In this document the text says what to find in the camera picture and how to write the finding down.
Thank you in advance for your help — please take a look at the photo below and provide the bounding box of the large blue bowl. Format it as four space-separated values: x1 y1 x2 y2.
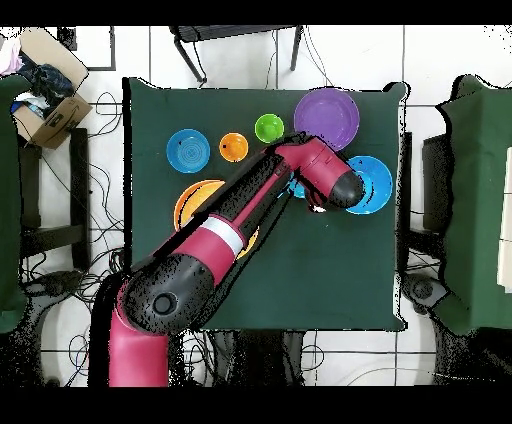
344 155 394 216

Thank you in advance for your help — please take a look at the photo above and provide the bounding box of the green cloth covered table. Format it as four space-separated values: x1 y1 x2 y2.
435 74 512 336
0 74 32 334

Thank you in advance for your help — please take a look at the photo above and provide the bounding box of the tangle of black cables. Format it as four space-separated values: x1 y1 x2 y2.
23 90 209 387

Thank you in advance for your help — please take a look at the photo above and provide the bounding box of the green cup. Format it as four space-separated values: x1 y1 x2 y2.
254 113 286 144

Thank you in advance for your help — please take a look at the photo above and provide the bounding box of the blue ribbed-bottom bowl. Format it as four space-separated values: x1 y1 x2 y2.
165 128 212 174

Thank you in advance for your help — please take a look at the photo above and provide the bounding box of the cardboard box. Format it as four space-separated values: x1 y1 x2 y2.
11 26 94 150

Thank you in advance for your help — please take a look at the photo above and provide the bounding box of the large purple bowl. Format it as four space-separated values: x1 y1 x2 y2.
293 87 361 152

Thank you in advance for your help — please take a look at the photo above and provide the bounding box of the black pedestal foot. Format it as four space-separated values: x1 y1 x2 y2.
401 272 450 315
21 269 85 299

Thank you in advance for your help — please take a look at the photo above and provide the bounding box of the black equipment case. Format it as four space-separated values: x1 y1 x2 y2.
421 133 455 235

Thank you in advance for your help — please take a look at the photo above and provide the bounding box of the small cyan bowl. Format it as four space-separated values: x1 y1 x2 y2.
286 177 308 200

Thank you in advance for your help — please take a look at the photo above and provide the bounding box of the white panel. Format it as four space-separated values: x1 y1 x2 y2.
496 145 512 294

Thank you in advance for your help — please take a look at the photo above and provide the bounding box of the black metal chair frame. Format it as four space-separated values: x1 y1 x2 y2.
168 24 304 84

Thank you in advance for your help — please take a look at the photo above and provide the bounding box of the dark green tablecloth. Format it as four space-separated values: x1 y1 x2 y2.
121 76 411 333

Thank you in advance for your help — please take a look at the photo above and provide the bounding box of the orange cup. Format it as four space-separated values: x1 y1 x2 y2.
218 132 250 164

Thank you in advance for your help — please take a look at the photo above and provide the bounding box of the dark blue cloth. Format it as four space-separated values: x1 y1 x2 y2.
17 55 75 109

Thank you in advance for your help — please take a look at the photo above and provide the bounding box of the black bench frame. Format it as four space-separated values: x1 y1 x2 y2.
17 127 92 271

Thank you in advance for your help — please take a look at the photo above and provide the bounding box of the pink cloth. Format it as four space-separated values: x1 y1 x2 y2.
0 37 24 77

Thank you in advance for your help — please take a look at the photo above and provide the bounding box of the black square floor frame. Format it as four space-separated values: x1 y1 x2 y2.
56 25 117 72

